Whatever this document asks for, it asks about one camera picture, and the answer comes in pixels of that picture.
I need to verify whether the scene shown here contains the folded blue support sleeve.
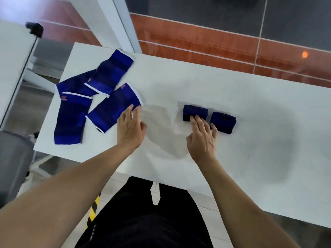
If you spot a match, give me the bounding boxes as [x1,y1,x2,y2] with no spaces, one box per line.
[210,112,237,135]
[183,105,209,122]

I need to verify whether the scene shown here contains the person's black trousers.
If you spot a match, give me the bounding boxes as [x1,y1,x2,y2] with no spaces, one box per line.
[74,176,214,248]

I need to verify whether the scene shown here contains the person's right hand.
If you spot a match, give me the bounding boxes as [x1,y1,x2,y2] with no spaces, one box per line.
[186,115,218,164]

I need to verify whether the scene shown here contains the person's right forearm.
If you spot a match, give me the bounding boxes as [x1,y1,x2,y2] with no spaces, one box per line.
[193,157,302,248]

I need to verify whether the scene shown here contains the white side table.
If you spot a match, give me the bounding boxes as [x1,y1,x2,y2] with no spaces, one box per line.
[0,19,39,127]

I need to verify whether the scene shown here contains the white table leg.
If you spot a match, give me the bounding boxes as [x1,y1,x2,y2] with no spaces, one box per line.
[95,0,143,54]

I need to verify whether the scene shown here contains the person's left hand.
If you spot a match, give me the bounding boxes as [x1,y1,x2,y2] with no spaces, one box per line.
[117,104,147,152]

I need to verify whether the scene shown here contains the yellow black floor tape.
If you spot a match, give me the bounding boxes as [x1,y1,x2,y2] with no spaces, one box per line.
[85,194,101,231]

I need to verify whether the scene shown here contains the person's left forearm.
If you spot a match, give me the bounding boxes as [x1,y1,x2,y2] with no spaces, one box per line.
[0,143,139,248]

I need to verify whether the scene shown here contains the grey chair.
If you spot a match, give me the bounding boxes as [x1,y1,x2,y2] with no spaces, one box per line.
[0,131,36,208]

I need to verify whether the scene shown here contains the blue elastic support sleeve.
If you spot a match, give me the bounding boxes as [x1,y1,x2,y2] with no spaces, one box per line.
[86,83,143,134]
[54,92,93,145]
[84,48,135,98]
[56,69,98,99]

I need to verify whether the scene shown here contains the black camera on stand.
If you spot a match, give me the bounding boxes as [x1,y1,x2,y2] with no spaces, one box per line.
[25,22,44,39]

